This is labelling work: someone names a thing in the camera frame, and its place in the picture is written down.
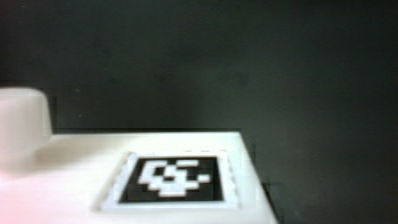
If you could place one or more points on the white drawer box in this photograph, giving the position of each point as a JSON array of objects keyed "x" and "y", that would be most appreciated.
[{"x": 121, "y": 178}]

